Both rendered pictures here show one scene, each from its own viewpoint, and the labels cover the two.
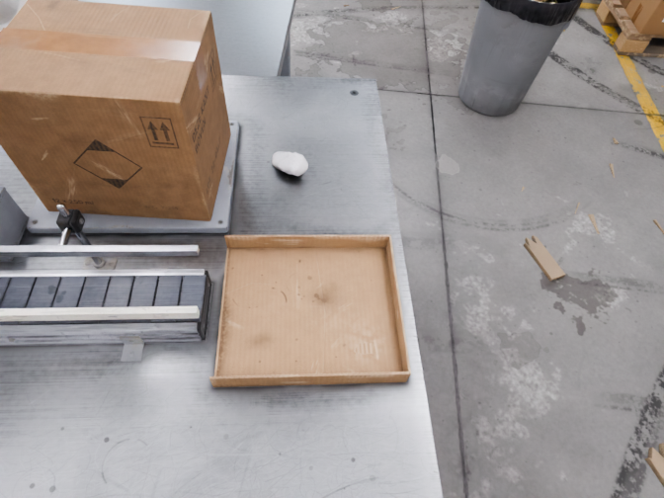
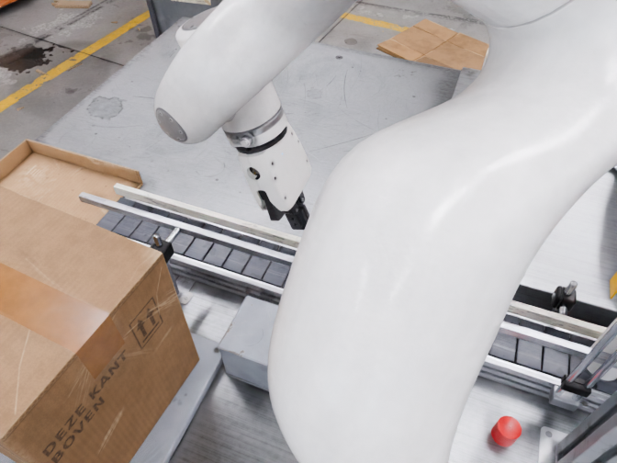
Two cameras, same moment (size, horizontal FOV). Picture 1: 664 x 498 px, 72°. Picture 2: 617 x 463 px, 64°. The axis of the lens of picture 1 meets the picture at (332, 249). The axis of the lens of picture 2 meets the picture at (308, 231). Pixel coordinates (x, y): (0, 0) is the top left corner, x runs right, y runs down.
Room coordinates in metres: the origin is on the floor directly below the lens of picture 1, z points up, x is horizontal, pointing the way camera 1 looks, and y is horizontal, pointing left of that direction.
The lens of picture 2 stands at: (0.73, 0.86, 1.57)
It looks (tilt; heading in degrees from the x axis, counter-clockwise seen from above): 49 degrees down; 209
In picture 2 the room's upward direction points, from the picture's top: straight up
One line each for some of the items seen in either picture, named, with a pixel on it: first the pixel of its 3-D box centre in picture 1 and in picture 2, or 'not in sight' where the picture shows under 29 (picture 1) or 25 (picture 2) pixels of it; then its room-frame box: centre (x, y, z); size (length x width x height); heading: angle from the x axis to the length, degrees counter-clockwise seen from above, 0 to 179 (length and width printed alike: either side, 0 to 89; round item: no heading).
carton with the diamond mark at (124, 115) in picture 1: (125, 116); (38, 341); (0.61, 0.39, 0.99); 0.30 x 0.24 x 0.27; 93
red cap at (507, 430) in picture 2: not in sight; (506, 431); (0.36, 0.98, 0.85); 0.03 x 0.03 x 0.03
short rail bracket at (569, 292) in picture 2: not in sight; (559, 303); (0.14, 1.00, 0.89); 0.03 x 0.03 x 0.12; 8
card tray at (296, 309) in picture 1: (309, 303); (43, 199); (0.35, 0.03, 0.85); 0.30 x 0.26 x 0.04; 98
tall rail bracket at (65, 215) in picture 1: (78, 248); (173, 257); (0.38, 0.40, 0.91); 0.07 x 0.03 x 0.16; 8
